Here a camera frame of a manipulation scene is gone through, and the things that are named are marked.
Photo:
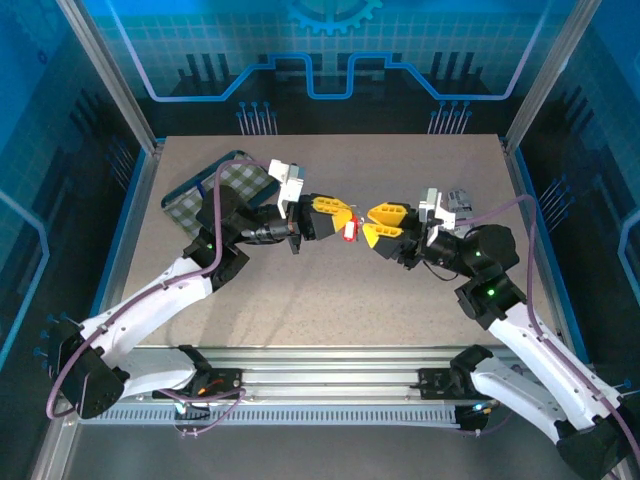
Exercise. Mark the silver keyring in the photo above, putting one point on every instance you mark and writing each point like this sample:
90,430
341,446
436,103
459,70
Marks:
356,206

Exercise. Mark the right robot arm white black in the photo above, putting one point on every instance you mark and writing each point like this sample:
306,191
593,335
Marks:
552,380

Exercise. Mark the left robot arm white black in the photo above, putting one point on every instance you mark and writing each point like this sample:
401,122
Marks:
150,312

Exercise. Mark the blue white pen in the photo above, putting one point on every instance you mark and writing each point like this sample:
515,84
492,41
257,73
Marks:
201,190

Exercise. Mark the teal tray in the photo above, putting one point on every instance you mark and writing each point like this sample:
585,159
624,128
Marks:
172,200

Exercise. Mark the small grey labelled box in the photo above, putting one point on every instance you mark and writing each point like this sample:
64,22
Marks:
460,200

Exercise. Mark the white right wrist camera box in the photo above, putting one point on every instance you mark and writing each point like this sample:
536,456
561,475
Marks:
435,207

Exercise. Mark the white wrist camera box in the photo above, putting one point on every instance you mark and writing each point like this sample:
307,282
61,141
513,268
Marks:
435,207
287,182

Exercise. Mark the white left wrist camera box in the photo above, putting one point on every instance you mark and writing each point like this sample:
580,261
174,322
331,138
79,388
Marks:
287,182

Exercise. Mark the aluminium side rail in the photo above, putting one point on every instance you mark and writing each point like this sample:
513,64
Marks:
517,175
149,172

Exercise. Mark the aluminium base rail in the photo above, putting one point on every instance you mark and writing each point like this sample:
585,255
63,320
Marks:
325,370

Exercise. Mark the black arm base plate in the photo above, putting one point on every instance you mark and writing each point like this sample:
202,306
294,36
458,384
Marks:
432,385
230,385

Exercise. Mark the aluminium frame post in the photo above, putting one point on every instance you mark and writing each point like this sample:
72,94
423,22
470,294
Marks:
112,75
550,70

